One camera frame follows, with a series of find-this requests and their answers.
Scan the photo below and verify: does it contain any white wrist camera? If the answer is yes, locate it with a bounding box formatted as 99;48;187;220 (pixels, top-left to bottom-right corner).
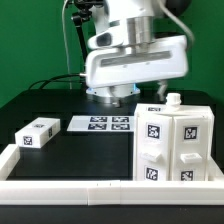
88;32;124;50

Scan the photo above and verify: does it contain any white U-shaped obstacle fence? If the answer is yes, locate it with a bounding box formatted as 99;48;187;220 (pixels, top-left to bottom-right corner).
0;144;224;205

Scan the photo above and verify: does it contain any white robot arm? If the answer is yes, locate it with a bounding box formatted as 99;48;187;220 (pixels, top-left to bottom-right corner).
85;0;194;106

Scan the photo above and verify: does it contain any white marker base plate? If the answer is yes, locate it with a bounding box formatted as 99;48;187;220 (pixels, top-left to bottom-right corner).
67;116;134;132

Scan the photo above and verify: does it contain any white cabinet top block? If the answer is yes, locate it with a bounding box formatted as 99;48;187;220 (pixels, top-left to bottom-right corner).
15;117;61;148

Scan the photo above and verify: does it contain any white cabinet body box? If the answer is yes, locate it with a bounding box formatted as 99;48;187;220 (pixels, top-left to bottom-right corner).
133;93;214;181

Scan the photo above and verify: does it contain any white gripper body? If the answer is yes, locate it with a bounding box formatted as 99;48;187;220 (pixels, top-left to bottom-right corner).
86;35;188;88

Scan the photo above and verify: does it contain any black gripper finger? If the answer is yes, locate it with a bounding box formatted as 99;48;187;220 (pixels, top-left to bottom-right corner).
113;97;121;108
157;80;168;97

